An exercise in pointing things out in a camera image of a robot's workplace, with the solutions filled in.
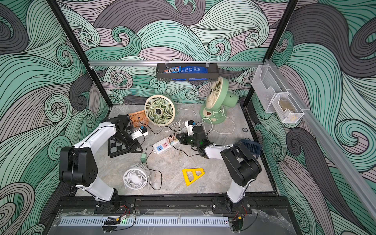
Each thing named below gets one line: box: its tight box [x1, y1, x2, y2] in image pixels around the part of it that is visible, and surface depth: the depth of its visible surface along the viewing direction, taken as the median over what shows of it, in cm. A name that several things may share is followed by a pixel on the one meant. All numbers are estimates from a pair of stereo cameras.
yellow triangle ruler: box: [182, 167, 206, 187], surface depth 85 cm
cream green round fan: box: [144, 94, 177, 126], surface depth 102 cm
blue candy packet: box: [163, 65, 209, 74], surface depth 94 cm
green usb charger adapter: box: [140, 152, 147, 164], surface depth 89 cm
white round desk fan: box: [122, 162, 152, 190], surface depth 76 cm
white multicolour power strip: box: [152, 139, 181, 154], surface depth 94 cm
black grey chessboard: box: [107, 138, 131, 159], surface depth 92 cm
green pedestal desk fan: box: [199, 76, 240, 125], surface depth 95 cm
